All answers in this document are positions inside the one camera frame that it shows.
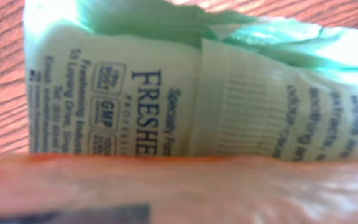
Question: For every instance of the orange tissue pack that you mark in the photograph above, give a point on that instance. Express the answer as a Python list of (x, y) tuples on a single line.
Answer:
[(53, 188)]

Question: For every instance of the teal wet wipes pack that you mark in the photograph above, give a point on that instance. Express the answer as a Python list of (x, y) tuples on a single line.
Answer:
[(152, 78)]

